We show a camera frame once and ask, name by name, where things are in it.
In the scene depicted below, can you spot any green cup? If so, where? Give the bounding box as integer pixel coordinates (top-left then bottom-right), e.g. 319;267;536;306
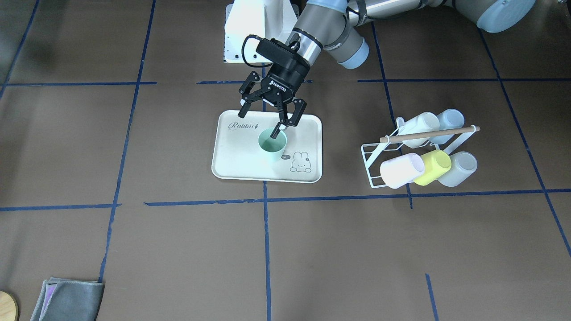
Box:
258;128;287;162

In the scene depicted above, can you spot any white wire cup rack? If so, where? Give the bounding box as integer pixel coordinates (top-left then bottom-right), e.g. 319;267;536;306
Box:
360;117;480;189

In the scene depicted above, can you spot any wooden stand with round base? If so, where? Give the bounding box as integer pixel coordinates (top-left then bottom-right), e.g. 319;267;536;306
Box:
0;291;20;321

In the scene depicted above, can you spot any white cup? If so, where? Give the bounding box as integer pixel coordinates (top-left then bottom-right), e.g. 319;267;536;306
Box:
398;112;440;148

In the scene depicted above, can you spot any grey cup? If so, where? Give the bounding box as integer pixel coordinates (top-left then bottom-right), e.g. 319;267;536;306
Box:
437;152;478;187

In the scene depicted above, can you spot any yellow cup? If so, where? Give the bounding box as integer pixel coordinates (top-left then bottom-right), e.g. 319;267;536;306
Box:
413;150;451;185

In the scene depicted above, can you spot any grey folded cloth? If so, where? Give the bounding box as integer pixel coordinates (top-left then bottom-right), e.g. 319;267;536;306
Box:
30;277;105;321

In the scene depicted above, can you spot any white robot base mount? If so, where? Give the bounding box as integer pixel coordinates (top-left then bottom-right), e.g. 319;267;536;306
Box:
223;0;300;65

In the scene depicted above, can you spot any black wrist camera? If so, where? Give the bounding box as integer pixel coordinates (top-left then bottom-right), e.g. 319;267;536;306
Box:
256;38;310;67

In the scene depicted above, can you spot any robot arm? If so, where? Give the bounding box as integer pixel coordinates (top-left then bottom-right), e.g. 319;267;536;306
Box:
237;0;535;139

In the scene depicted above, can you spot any pink cup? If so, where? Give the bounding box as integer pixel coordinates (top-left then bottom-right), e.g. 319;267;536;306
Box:
380;153;426;189

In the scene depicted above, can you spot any light blue cup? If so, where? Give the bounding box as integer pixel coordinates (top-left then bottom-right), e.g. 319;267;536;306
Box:
430;108;465;145

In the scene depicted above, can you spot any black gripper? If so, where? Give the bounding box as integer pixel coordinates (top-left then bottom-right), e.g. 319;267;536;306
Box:
238;61;310;138

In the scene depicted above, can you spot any cream rabbit print tray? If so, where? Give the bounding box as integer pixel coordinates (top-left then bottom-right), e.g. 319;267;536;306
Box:
211;110;323;183

